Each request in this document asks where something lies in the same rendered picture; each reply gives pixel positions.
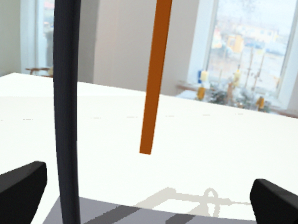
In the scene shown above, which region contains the orange handle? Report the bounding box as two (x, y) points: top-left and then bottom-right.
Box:
(140, 0), (173, 155)

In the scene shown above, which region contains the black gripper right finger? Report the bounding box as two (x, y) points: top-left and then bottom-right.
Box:
(249, 179), (298, 224)

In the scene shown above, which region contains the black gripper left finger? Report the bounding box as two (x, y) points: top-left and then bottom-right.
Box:
(0, 161), (48, 224)

